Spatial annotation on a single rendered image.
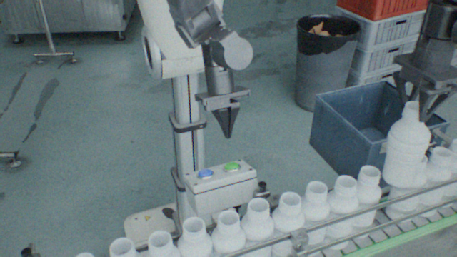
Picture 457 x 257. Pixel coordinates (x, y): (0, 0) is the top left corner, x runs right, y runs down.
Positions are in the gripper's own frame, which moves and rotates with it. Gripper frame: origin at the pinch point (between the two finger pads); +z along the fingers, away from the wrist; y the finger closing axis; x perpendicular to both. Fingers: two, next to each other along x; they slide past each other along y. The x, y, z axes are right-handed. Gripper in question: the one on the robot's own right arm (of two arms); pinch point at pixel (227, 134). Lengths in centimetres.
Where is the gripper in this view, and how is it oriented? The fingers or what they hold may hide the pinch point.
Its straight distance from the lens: 84.7
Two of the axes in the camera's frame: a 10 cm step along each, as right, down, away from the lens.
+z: 1.3, 9.5, 2.8
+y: 9.3, -2.1, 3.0
